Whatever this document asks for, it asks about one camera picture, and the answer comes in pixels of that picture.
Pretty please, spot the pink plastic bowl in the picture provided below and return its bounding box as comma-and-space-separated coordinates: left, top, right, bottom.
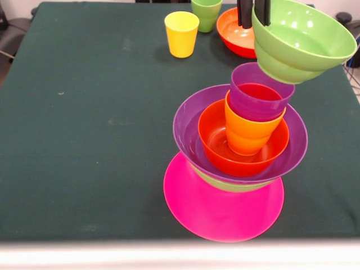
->
163, 151, 285, 243

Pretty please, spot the small green plastic bowl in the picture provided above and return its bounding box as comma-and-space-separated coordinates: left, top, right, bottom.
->
251, 0, 358, 84

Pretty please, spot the black chair base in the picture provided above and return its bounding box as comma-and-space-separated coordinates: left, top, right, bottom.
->
336, 12, 360, 68

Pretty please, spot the small red-orange plastic bowl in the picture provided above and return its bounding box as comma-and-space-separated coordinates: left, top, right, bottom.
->
197, 98, 290, 178

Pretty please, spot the dark green tablecloth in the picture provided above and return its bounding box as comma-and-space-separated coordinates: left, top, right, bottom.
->
0, 1, 360, 242

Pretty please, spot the purple plastic cup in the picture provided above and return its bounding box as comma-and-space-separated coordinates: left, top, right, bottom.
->
229, 62, 296, 123

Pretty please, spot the purple plastic bowl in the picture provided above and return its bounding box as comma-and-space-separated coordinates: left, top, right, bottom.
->
172, 83, 309, 185

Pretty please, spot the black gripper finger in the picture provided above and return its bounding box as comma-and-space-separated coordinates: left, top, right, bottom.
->
254, 0, 271, 26
237, 0, 254, 29

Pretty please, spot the orange plastic cup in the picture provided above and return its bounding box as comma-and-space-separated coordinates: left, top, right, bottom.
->
224, 89, 287, 157

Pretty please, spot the yellow plastic cup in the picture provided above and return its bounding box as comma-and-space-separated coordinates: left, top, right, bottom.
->
164, 11, 200, 59

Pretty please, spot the large red-orange plastic bowl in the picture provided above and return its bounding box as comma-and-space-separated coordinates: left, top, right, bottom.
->
215, 7, 258, 59

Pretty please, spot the grey office chair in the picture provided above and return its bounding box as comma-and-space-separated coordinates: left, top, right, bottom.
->
0, 16, 33, 60

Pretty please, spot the large green plastic bowl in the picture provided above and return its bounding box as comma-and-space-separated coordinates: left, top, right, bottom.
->
190, 164, 272, 194

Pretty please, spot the green plastic cup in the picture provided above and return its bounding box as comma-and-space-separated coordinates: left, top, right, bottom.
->
191, 0, 223, 33

